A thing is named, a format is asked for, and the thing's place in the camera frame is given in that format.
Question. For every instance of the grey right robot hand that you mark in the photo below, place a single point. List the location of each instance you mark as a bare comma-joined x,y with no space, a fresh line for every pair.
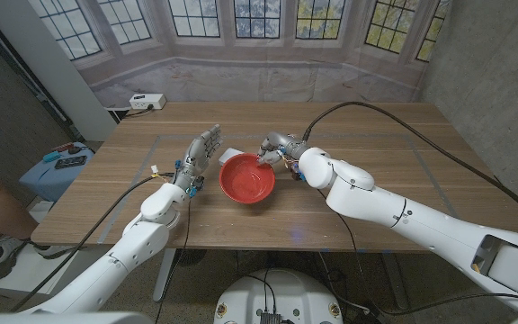
281,144

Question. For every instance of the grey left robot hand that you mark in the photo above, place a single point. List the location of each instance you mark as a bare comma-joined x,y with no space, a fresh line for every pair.
196,155

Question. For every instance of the red bowl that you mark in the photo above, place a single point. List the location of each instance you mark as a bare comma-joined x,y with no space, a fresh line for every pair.
246,180

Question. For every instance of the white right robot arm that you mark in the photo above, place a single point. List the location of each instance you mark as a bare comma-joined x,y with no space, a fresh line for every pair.
376,202

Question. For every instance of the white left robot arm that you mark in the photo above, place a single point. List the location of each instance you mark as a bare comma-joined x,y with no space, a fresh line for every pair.
142,243

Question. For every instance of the small white box device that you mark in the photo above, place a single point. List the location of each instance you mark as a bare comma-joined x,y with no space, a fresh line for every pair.
227,155

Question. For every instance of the printed window backdrop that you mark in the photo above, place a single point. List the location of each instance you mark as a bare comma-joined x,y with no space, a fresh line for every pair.
259,76

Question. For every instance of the white power strip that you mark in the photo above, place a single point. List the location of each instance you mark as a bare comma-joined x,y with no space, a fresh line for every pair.
147,101

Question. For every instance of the grey table leg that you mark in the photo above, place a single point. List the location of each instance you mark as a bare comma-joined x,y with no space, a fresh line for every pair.
163,274
396,279

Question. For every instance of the red small item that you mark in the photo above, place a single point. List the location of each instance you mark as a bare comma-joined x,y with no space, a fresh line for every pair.
62,147

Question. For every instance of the cyan small item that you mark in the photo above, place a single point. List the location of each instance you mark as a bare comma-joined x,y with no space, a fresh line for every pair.
51,156

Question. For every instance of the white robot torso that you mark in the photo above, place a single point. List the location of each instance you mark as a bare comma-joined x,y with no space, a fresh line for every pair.
277,292

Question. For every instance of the blue stool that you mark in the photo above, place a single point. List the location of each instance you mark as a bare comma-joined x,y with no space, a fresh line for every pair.
47,180

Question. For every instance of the grey perforated metal panel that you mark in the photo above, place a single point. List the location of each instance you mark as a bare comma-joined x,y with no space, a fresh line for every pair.
11,112

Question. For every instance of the white floor platform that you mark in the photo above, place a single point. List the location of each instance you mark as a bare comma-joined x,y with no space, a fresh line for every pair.
20,279

